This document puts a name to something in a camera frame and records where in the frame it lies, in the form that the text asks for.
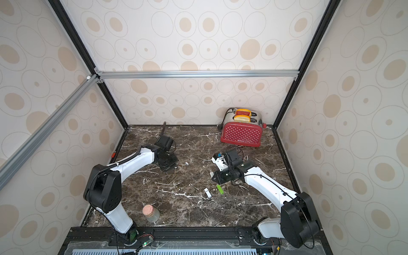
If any green usb drive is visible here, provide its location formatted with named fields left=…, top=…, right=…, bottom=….
left=217, top=184, right=224, bottom=194

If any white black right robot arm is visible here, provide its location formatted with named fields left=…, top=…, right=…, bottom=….
left=211, top=149, right=322, bottom=248

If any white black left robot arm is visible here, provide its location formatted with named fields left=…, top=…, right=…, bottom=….
left=84, top=135, right=178, bottom=235

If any red polka dot toaster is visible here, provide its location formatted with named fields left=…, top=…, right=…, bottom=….
left=218, top=107, right=266, bottom=147

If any cork stoppered glass jar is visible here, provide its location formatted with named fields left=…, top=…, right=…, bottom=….
left=142, top=205, right=160, bottom=223

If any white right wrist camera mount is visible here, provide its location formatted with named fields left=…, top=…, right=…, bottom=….
left=211, top=153, right=228, bottom=171

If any horizontal aluminium frame bar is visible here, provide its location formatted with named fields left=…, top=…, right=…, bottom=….
left=97, top=70, right=299, bottom=79

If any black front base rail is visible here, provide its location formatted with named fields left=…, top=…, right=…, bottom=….
left=59, top=227, right=332, bottom=255

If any diagonal aluminium frame bar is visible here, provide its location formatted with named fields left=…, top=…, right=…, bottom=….
left=1, top=74, right=98, bottom=189

